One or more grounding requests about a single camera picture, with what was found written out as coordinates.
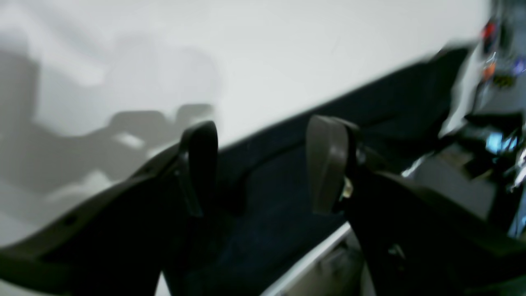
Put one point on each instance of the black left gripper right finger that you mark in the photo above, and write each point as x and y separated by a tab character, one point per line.
416	241

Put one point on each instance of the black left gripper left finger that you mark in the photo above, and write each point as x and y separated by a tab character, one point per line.
116	242

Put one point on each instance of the black t-shirt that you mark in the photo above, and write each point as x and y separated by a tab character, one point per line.
261	222

